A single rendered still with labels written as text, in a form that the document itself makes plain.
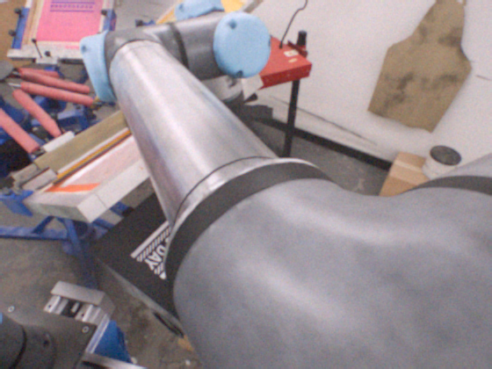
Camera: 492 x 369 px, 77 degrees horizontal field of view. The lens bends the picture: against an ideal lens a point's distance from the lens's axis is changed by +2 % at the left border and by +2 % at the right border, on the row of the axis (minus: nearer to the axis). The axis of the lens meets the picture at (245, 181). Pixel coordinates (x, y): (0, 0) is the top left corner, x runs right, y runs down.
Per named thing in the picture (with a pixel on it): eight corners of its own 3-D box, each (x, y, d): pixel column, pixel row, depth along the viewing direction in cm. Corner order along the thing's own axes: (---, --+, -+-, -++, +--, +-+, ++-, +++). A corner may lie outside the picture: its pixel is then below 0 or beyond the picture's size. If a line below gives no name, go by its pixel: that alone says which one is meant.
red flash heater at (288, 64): (278, 50, 227) (279, 33, 218) (314, 78, 198) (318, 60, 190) (200, 68, 208) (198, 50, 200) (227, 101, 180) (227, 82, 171)
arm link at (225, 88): (213, 63, 57) (249, 61, 52) (220, 88, 60) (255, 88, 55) (186, 80, 53) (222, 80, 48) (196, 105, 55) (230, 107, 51)
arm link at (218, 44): (198, 95, 37) (176, 78, 46) (278, 75, 41) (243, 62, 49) (184, 21, 33) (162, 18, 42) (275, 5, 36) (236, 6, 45)
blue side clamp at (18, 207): (47, 206, 91) (29, 187, 89) (30, 217, 89) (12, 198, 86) (25, 203, 113) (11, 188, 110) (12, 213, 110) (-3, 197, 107)
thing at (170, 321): (204, 331, 127) (195, 297, 104) (190, 350, 122) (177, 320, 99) (127, 273, 145) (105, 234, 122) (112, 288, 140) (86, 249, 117)
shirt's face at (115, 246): (256, 227, 124) (256, 227, 124) (183, 321, 99) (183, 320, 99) (169, 180, 143) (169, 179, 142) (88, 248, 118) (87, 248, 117)
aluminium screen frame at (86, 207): (264, 84, 88) (257, 72, 86) (90, 222, 54) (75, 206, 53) (137, 126, 144) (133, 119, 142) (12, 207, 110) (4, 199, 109)
